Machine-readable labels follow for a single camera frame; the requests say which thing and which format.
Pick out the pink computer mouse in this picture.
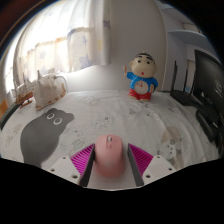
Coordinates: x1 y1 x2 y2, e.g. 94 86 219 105
94 134 127 178

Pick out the white wall shelf unit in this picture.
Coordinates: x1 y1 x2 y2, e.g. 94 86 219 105
156 1 214 51

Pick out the dark grey cat-shaped mouse pad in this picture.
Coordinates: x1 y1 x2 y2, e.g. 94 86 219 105
19 107 75 169

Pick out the white printed tablecloth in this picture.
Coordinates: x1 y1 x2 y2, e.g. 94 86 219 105
0 89 224 191

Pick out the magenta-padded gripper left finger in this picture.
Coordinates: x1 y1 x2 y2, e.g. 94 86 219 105
46 143 97 188

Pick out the white star-print curtain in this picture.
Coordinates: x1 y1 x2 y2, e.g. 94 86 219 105
4 0 113 98

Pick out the black monitor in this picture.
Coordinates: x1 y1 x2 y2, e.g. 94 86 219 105
193 49 224 148

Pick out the cartoon boy figurine clock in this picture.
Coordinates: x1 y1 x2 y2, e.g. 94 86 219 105
124 51 159 102

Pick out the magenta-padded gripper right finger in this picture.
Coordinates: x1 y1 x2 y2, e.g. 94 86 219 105
127 143 177 187

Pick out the white fabric basket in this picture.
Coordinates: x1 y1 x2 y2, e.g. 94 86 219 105
32 69 68 112

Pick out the orange wooden chair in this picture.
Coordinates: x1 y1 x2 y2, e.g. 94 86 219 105
0 99 9 118

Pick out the black desktop device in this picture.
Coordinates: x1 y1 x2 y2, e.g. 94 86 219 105
195 108 223 143

